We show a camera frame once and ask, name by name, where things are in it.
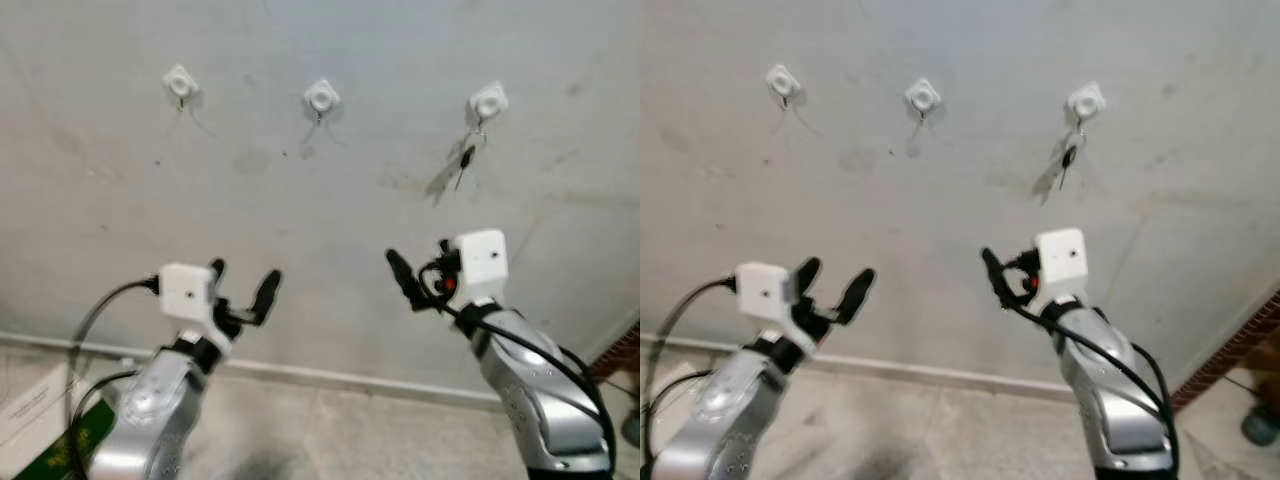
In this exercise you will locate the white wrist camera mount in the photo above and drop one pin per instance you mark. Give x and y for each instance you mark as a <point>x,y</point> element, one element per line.
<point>185,293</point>
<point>1062,255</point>
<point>762,292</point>
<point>482,260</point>

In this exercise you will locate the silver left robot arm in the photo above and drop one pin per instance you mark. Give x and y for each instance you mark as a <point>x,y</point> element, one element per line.
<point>715,410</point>
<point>150,410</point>

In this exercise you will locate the pale cardboard box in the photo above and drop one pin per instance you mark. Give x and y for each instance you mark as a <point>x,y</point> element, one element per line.
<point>25,410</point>

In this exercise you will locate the white baseboard strip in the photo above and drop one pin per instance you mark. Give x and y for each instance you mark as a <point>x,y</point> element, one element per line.
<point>350,381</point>
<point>950,378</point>

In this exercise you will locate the dark teal shoe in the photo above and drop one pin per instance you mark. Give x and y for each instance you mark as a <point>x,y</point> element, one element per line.
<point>1262,425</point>
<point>632,426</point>

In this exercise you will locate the white square wall hook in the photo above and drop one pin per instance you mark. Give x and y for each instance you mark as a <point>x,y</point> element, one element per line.
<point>488,101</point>
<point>922,97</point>
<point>1086,101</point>
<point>321,97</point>
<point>783,82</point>
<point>181,84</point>

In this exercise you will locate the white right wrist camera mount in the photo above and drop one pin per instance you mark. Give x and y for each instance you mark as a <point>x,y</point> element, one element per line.
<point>482,260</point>
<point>1062,255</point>

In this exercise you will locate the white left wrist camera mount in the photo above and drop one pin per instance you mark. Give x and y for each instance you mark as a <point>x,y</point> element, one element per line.
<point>185,293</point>
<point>762,292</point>

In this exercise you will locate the green printed package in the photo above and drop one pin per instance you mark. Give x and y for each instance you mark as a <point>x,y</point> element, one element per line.
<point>70,447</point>

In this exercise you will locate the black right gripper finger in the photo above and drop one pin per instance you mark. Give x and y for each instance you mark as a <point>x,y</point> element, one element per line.
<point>405,280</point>
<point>997,276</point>

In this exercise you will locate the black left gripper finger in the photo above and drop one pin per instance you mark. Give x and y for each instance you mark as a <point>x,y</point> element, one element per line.
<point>217,270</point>
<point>809,274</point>
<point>266,294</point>
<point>857,294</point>

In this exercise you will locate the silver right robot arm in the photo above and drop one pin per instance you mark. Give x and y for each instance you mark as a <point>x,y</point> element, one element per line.
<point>1105,390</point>
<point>530,390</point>

